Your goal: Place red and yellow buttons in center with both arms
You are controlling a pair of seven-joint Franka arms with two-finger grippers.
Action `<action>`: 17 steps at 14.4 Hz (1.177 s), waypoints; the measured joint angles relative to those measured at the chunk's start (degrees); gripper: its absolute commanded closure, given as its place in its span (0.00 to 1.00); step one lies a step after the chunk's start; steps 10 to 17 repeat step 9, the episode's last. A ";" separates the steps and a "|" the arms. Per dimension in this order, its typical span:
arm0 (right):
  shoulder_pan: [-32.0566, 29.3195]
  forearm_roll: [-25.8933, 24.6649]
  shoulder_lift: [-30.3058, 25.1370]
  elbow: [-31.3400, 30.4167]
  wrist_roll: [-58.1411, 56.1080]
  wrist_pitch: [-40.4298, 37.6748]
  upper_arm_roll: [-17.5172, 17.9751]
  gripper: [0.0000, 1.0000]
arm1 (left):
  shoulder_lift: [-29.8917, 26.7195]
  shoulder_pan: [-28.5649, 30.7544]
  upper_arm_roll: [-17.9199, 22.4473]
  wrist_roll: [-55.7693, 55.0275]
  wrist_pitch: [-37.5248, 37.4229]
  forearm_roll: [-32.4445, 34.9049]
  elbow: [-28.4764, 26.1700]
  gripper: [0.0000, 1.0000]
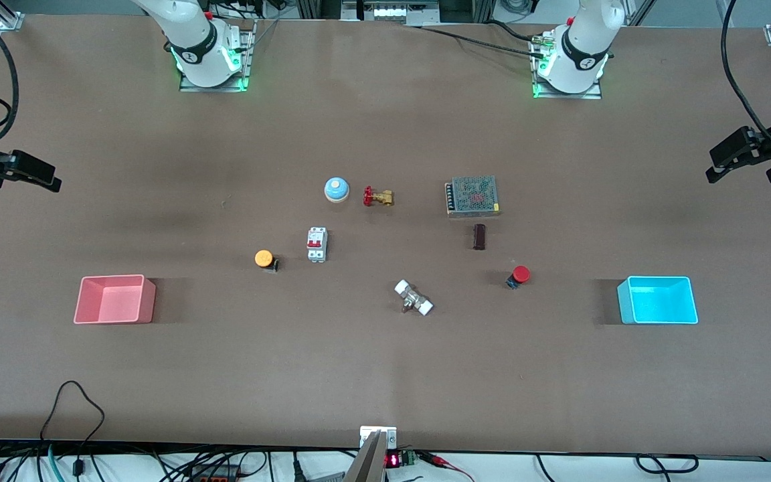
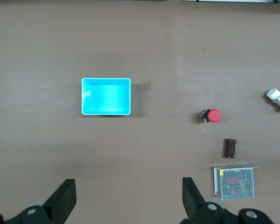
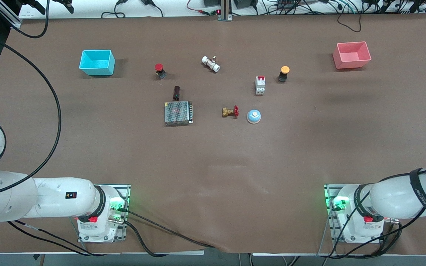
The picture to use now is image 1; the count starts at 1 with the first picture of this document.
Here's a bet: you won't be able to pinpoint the pink plastic bin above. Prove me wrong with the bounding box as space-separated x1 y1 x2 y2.
74 274 157 325

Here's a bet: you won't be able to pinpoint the cyan plastic bin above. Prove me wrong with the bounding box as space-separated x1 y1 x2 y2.
617 275 699 326

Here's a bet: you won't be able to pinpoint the metal mesh power supply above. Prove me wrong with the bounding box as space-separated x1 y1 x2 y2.
444 175 501 218

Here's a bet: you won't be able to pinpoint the white circuit breaker red switches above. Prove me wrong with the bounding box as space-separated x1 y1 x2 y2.
306 227 328 263

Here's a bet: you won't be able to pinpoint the white metal pipe fitting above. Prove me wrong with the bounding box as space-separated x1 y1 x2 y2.
394 279 434 317

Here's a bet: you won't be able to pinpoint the red alligator clip lead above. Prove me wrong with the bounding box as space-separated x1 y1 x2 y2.
426 454 473 482

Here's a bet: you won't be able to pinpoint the grey metal bar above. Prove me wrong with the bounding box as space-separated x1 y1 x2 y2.
344 430 388 482

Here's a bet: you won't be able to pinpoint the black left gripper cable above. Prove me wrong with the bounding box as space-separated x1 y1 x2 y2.
720 0 771 147

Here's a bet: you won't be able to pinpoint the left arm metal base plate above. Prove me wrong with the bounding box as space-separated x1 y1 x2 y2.
531 33 604 101

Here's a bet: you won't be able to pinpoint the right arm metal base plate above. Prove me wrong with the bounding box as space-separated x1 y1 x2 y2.
180 19 252 93

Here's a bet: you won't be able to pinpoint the black looped cable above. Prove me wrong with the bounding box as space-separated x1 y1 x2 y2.
39 380 106 463

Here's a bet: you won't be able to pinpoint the teal cable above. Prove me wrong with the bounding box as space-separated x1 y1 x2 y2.
48 443 68 482

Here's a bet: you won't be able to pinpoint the black cable on tabletop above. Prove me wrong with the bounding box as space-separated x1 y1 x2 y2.
412 23 547 58

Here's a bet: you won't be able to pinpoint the silver metal frame fixture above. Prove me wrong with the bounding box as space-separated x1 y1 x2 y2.
342 0 440 22

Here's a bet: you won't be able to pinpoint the silver metal bracket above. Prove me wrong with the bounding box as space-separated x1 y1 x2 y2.
359 425 398 451

